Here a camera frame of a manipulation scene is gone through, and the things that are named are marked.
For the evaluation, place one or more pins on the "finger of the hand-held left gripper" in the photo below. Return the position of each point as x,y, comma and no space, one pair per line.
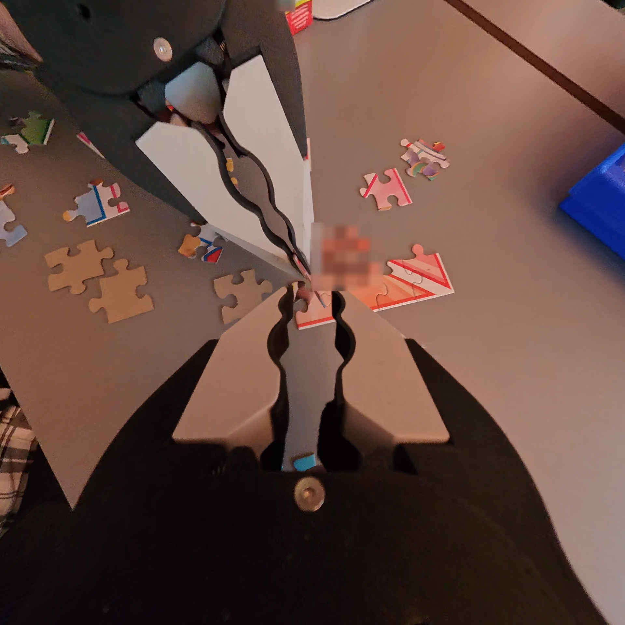
190,171
273,127

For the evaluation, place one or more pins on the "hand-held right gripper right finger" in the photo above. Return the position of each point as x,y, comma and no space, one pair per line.
395,390

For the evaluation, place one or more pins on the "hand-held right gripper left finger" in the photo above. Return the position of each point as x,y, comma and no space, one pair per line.
224,390

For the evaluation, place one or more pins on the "blue green puzzle piece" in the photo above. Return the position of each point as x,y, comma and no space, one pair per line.
305,461

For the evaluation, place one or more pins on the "red striped joined puzzle section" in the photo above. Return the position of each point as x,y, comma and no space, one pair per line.
425,281

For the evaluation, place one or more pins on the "pink diagonal-striped puzzle piece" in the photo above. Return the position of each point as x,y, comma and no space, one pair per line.
390,193

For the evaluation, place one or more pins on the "jigsaw puzzle pieces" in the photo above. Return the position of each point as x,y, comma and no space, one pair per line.
122,293

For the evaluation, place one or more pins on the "grey desk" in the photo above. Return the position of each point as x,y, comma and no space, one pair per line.
488,342

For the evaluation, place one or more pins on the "colourful puzzle box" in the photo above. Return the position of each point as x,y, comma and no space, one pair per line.
299,17

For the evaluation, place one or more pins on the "wooden book stand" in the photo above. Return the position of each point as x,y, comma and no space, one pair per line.
337,7

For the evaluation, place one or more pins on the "person's plaid shirt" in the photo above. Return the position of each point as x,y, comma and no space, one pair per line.
14,464

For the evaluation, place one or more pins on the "blue plastic bin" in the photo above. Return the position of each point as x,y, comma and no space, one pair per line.
595,205

